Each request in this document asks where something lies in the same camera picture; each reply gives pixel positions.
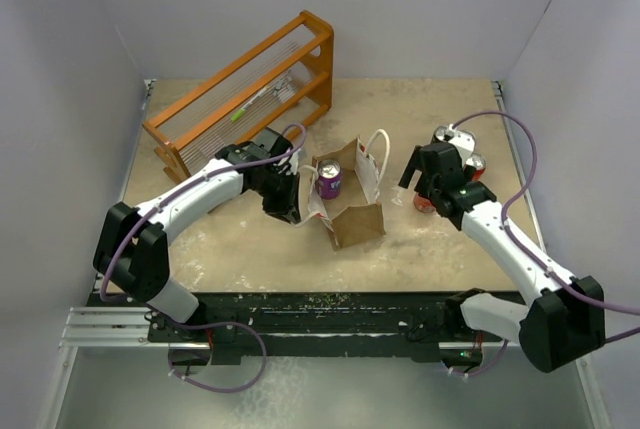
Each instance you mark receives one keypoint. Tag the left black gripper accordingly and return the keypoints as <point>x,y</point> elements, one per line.
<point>288,207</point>

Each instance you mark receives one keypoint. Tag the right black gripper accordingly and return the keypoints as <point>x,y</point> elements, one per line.
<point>421,185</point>

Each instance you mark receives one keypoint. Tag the red coke can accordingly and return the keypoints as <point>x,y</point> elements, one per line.
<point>475,167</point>
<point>423,204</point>

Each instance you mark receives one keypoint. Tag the purple fanta can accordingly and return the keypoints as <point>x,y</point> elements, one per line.
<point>329,179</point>

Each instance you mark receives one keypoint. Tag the dark black soda can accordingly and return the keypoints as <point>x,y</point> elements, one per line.
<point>441,134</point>

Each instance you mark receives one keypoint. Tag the watermelon print canvas bag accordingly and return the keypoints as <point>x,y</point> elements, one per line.
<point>356,215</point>

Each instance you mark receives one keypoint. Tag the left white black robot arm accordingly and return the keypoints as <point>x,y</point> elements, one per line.
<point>133,247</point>

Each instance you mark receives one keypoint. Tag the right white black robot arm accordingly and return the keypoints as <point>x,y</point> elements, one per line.
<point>561,317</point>

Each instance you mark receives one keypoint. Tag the green capped marker pen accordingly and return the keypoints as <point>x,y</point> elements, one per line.
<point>238,114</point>

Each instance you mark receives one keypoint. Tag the orange wooden wire rack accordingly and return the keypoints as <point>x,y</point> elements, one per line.
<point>286,77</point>

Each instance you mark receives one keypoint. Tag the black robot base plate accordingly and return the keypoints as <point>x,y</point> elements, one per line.
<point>336,324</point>

